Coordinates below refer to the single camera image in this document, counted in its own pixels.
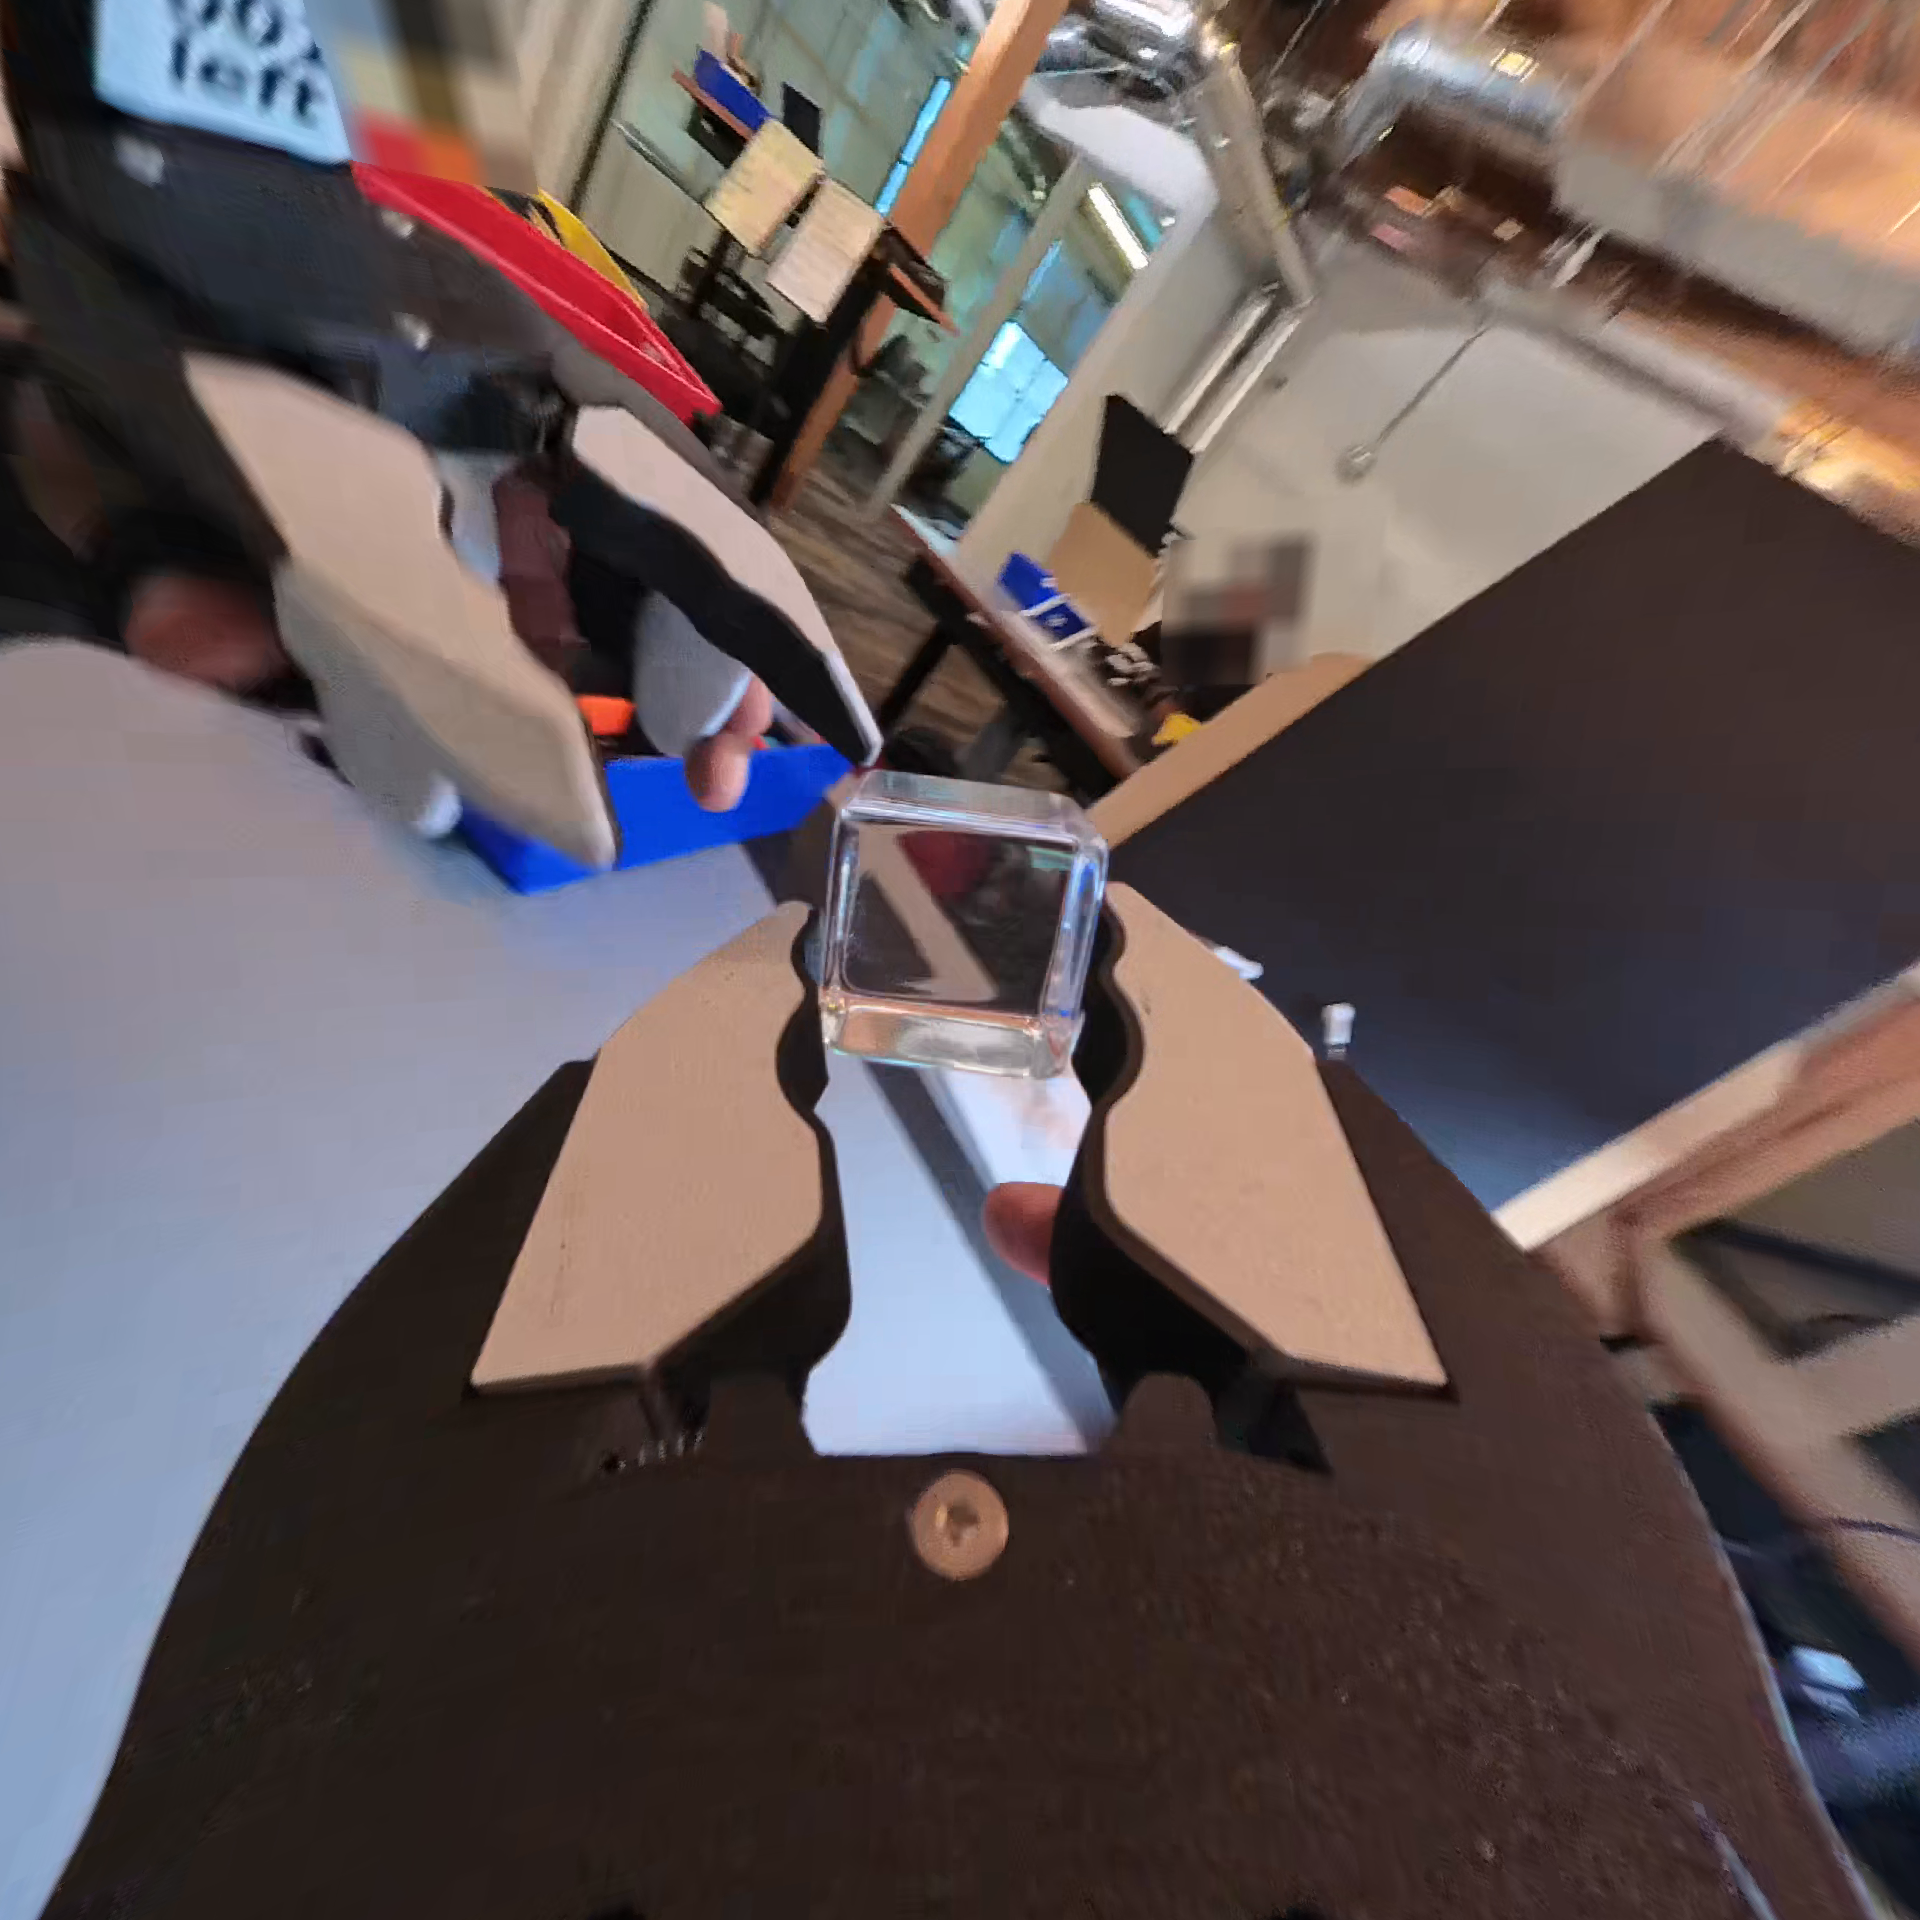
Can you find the black panel board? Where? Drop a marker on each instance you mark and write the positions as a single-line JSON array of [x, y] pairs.
[[1501, 827]]

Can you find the long background table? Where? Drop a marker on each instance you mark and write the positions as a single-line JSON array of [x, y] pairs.
[[1037, 661]]

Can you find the window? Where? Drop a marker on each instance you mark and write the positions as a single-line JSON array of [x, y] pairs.
[[1008, 387]]

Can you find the yellow plastic bin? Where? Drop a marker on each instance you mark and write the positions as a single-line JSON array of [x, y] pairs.
[[581, 243]]

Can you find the black desk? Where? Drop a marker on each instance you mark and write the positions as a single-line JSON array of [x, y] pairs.
[[886, 293]]

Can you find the blue plastic bin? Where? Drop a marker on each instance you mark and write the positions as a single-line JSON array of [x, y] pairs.
[[645, 828]]

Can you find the metal air duct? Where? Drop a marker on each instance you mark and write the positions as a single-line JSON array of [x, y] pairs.
[[1254, 165]]

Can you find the wooden table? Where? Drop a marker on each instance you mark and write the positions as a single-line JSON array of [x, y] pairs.
[[1214, 734]]

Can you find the black monitor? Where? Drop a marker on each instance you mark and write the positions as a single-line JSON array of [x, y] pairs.
[[1141, 475]]

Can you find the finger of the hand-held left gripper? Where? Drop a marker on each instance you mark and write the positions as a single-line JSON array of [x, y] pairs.
[[705, 524], [421, 630]]

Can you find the small orange object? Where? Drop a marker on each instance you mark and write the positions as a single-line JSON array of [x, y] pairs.
[[605, 714]]

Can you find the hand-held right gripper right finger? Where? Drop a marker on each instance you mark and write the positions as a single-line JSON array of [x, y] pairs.
[[1245, 1186]]

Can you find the red plastic bin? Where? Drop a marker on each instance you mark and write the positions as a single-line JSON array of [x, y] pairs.
[[600, 317]]

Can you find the person's left hand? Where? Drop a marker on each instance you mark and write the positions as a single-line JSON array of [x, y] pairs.
[[730, 757]]

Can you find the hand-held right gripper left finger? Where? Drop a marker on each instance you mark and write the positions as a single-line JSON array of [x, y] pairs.
[[661, 1186]]

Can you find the small blue box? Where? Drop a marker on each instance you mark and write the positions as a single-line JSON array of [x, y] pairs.
[[1037, 589]]

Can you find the person's right hand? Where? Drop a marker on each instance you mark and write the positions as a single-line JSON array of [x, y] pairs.
[[1026, 1231]]

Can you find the clear acrylic cube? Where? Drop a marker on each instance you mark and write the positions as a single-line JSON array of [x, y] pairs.
[[960, 932]]

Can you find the wooden post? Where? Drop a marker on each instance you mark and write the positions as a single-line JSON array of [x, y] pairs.
[[960, 143]]

